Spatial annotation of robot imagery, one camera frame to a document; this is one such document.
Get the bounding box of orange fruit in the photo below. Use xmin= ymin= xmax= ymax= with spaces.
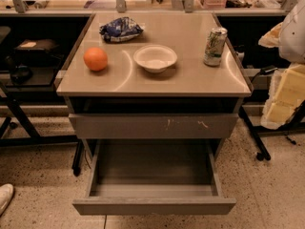
xmin=83 ymin=48 xmax=108 ymax=72

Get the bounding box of white shoe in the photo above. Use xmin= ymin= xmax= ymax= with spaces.
xmin=0 ymin=183 xmax=14 ymax=216

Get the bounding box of black box under desk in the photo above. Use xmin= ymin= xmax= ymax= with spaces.
xmin=10 ymin=39 xmax=64 ymax=86

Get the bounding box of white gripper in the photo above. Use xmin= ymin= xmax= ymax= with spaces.
xmin=260 ymin=64 xmax=305 ymax=131

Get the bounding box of black power adapter with cable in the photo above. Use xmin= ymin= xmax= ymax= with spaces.
xmin=251 ymin=66 xmax=278 ymax=82

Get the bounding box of green white drink can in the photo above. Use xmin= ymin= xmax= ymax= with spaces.
xmin=203 ymin=27 xmax=228 ymax=66

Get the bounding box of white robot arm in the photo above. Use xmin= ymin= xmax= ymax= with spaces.
xmin=258 ymin=0 xmax=305 ymax=130

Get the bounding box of grey drawer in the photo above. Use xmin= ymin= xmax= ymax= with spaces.
xmin=73 ymin=139 xmax=236 ymax=215
xmin=69 ymin=114 xmax=238 ymax=139

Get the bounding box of grey top drawer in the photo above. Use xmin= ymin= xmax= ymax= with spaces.
xmin=69 ymin=114 xmax=238 ymax=139

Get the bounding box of white bowl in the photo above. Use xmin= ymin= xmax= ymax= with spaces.
xmin=133 ymin=45 xmax=177 ymax=73

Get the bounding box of blue crumpled chip bag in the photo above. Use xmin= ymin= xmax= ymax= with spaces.
xmin=99 ymin=17 xmax=143 ymax=43

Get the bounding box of grey cabinet with tabletop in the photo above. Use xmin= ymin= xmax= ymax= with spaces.
xmin=57 ymin=11 xmax=252 ymax=153

